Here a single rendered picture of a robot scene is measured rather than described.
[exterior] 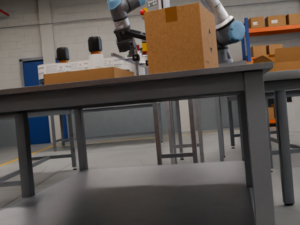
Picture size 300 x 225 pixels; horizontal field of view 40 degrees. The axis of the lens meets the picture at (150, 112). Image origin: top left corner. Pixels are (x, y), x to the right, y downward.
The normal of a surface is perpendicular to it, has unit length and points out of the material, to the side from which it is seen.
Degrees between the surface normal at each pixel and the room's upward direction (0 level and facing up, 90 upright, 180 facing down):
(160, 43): 90
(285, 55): 100
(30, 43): 90
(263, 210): 90
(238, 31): 96
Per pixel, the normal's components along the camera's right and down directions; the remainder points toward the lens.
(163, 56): -0.36, 0.05
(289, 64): 0.07, 0.01
